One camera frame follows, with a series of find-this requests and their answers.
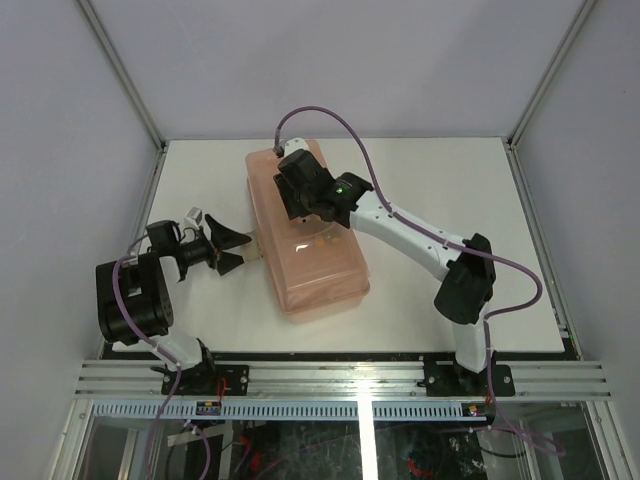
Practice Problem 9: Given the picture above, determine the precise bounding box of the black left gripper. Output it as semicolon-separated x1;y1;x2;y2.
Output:
176;214;253;273

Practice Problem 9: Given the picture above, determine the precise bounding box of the pink translucent plastic toolbox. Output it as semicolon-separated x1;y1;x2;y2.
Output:
245;149;370;323

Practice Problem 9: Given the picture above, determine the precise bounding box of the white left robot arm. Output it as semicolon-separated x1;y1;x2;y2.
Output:
95;208;252;400

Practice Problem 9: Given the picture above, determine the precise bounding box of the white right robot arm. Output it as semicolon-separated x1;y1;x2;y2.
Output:
274;142;496;395

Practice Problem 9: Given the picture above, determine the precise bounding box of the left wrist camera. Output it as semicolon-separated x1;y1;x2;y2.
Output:
183;207;203;230

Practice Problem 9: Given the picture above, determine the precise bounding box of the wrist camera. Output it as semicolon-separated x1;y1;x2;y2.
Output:
272;137;310;159
183;207;203;230

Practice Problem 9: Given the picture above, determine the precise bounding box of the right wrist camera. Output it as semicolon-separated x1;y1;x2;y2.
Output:
272;137;310;159

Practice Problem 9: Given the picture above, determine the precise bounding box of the aluminium front rail frame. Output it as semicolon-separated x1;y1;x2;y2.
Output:
74;357;614;401

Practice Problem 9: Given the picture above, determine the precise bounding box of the left aluminium corner post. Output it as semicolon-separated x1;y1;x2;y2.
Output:
73;0;166;151

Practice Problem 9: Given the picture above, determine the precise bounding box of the aluminium corner post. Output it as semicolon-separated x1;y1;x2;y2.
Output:
73;0;166;151
507;0;601;146

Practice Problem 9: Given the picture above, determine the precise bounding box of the slotted grey cable duct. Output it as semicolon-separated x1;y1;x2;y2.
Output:
93;399;465;421

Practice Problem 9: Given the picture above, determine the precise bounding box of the right aluminium corner post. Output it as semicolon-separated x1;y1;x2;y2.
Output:
507;0;601;146

